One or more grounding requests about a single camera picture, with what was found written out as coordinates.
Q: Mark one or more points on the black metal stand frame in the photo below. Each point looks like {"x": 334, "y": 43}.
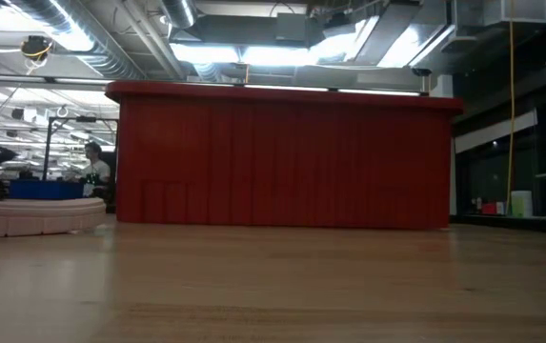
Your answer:
{"x": 47, "y": 147}

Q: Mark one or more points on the small red item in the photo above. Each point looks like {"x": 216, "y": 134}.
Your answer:
{"x": 489, "y": 208}

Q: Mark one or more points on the blue plastic bin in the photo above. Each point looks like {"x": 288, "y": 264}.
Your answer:
{"x": 44, "y": 189}

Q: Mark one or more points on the red plastic bin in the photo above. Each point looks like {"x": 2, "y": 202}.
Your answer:
{"x": 277, "y": 157}

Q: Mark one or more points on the white plate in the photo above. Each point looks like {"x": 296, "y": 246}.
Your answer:
{"x": 34, "y": 216}

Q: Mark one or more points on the pale green container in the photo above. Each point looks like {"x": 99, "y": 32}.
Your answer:
{"x": 521, "y": 204}

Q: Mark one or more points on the black ceiling camera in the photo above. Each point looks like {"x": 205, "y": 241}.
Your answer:
{"x": 421, "y": 72}

